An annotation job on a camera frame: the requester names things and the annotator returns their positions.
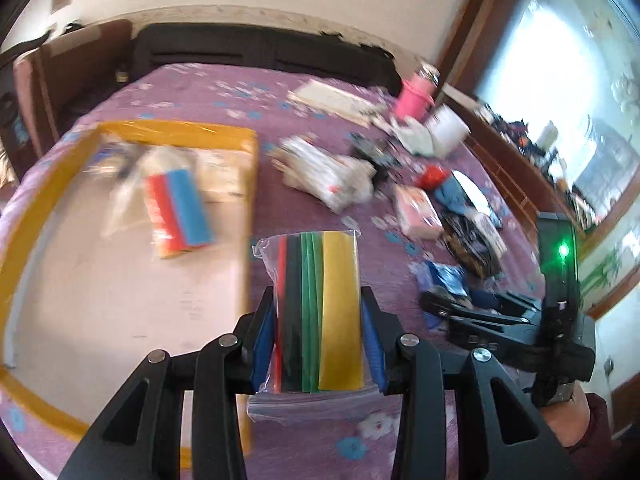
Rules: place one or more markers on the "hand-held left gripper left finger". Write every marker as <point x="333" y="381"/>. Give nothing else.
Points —
<point x="262" y="342"/>

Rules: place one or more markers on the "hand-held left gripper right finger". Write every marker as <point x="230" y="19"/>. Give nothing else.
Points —
<point x="372" y="342"/>

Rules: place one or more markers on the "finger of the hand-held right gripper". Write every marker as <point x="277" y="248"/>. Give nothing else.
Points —
<point x="522" y="307"/>
<point x="480" y="332"/>

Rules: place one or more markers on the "bag of coloured sheets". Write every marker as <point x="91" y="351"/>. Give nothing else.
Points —
<point x="320" y="310"/>

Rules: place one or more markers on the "light blue fuzzy cloth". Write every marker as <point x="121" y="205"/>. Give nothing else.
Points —
<point x="442" y="277"/>

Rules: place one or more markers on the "black packet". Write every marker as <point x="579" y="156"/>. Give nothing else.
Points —
<point x="472" y="245"/>

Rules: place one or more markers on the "pink tissue pack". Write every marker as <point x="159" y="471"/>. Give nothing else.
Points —
<point x="417" y="212"/>

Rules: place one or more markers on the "cardboard box with yellow tape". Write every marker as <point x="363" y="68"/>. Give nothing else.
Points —
<point x="125" y="320"/>

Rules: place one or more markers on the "red soft item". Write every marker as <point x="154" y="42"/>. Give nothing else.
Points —
<point x="432" y="177"/>

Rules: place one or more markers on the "white plastic bag pack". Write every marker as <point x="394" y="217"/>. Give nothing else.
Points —
<point x="325" y="175"/>

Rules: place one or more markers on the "cluttered wooden windowsill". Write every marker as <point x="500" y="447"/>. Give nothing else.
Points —
<point x="525" y="145"/>

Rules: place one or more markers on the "red and blue sponge pack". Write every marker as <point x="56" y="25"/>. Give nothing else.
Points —
<point x="175" y="210"/>

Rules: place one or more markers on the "white packet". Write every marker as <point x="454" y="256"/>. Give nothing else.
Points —
<point x="222" y="175"/>

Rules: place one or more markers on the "window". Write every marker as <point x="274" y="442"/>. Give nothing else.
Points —
<point x="575" y="75"/>

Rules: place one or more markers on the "white crumpled bag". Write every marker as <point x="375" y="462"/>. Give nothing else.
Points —
<point x="412" y="137"/>

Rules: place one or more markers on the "pink bottle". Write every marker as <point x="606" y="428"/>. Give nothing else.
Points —
<point x="412" y="97"/>

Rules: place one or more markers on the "purple flowered bed sheet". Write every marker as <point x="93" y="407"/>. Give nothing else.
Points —
<point x="310" y="105"/>

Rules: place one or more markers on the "black headboard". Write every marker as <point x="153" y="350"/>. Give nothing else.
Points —
<point x="250" y="50"/>

